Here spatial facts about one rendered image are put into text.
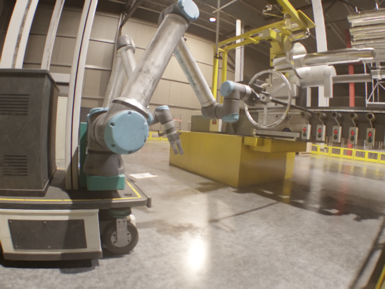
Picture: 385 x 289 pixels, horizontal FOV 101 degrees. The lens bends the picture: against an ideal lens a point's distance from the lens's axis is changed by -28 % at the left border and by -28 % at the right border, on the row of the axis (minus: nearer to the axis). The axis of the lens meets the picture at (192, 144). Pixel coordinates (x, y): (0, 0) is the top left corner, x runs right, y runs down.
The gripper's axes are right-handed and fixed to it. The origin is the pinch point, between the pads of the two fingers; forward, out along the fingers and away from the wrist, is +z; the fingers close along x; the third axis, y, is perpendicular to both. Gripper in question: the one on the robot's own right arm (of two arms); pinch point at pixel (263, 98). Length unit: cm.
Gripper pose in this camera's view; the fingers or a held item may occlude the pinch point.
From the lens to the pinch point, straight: 141.5
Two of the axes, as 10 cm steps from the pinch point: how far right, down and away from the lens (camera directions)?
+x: -3.3, 8.2, 4.7
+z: 8.3, 0.2, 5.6
